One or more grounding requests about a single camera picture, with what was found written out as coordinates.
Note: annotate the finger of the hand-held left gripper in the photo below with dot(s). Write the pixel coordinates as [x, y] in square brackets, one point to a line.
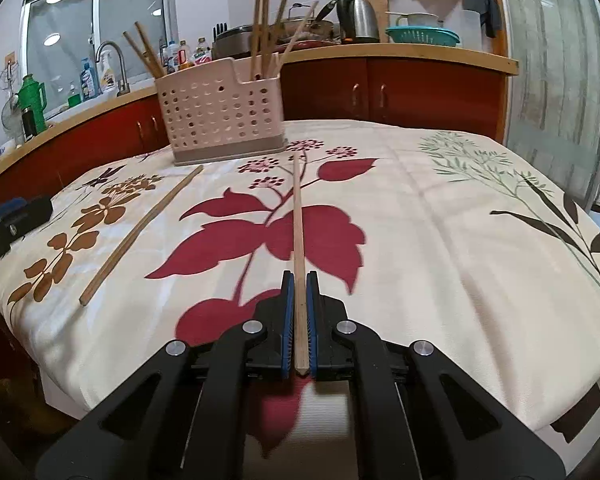
[30, 210]

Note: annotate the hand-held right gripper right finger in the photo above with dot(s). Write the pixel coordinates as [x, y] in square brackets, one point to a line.
[311, 320]

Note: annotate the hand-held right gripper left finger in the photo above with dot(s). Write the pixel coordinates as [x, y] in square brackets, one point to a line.
[290, 320]

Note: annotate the wooden chopstick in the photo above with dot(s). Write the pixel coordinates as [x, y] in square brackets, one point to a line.
[298, 235]
[140, 232]

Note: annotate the pink perforated utensil holder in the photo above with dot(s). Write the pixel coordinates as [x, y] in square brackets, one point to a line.
[215, 110]

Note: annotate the bunch of wooden chopsticks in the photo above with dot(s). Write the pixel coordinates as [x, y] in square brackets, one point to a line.
[266, 20]

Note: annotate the hanging metal strainer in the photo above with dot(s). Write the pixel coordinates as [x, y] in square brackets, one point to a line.
[11, 115]

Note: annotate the green thermos flask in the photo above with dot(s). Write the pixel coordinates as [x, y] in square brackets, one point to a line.
[32, 105]

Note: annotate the green dish soap bottle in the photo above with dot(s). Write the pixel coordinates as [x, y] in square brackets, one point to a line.
[75, 100]

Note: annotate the floral printed tablecloth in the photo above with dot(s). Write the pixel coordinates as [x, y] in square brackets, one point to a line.
[430, 260]

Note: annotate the blue detergent bottle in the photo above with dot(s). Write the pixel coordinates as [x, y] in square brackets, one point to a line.
[88, 82]

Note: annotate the white spray bottle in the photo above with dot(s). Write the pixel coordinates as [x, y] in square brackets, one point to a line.
[107, 75]

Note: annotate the steel kitchen faucet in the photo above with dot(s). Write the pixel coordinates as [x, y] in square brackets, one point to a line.
[122, 75]

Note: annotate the sliding glass window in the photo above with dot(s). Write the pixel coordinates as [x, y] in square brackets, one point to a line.
[130, 20]

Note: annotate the orange sauce bottle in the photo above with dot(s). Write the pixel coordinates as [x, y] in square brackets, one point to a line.
[183, 57]

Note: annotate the red kitchen cabinets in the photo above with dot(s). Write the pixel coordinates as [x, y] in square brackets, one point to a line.
[420, 95]

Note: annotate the dark rice cooker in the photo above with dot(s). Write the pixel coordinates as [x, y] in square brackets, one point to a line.
[232, 42]

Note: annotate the red round tray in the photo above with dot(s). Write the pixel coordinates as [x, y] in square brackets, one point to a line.
[320, 42]

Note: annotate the wooden countertop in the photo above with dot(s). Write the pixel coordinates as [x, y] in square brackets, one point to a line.
[430, 55]

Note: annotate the metal wok with lid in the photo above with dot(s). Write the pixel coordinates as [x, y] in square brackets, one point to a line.
[325, 27]

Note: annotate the teal plastic colander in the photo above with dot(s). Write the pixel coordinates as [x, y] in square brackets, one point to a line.
[420, 36]

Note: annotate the steel electric kettle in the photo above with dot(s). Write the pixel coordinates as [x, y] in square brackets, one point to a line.
[362, 20]

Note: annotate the wooden cutting board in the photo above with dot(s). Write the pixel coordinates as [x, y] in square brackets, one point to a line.
[383, 15]

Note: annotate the white plastic jug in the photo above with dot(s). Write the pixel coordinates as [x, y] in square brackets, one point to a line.
[471, 30]

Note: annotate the frosted glass door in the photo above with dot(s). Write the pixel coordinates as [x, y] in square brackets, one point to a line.
[555, 85]

